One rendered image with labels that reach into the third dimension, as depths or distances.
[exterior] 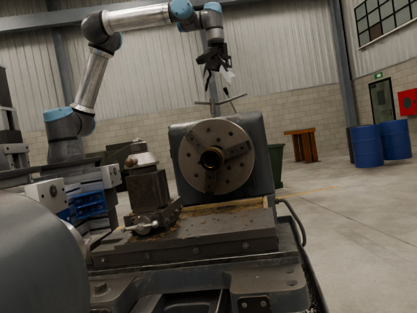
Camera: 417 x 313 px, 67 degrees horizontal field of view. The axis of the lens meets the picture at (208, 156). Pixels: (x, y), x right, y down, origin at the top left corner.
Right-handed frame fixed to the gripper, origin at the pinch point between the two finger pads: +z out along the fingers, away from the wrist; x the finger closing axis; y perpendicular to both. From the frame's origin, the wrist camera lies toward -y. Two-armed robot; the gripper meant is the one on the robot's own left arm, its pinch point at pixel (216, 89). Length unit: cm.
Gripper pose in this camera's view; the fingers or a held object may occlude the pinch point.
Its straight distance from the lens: 137.4
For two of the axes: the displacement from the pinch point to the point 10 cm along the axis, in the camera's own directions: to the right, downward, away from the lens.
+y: 7.1, -1.1, 6.9
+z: 0.9, 9.9, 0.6
